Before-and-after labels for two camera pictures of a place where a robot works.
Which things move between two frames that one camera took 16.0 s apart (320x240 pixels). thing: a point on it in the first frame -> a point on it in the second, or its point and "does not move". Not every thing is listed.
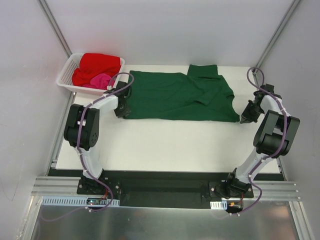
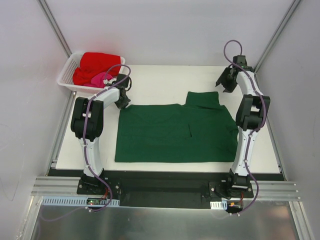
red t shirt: x=92 y=64 does not move
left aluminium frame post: x=55 y=28 does not move
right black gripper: x=250 y=113 -> x=227 y=80
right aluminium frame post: x=275 y=37 does not move
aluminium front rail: x=64 y=185 does not move
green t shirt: x=201 y=95 -> x=202 y=130
